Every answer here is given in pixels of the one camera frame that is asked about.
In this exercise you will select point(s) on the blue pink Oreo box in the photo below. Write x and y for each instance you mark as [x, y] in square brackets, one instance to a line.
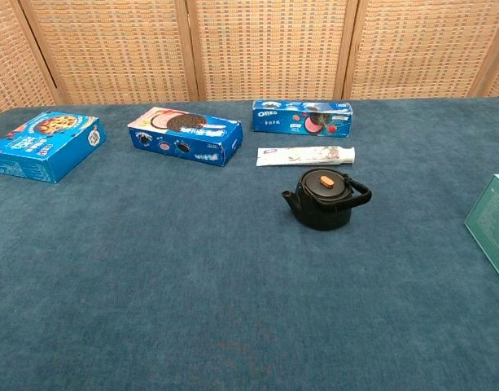
[184, 142]

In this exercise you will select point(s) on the dark blue felt table mat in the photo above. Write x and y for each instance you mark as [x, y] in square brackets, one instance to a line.
[192, 264]

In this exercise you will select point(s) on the small black object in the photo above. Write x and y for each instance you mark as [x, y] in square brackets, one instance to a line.
[322, 212]

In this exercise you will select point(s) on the blue chocolate chip cookie box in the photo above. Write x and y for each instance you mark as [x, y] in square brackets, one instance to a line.
[49, 150]

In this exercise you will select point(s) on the teal speakerphone product box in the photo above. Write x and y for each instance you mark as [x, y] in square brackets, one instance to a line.
[493, 228]

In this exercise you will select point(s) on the slim blue Oreo box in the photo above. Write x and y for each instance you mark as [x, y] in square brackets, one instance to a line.
[273, 120]

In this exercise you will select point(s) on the white floral toothpaste tube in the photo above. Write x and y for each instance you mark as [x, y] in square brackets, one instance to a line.
[298, 156]

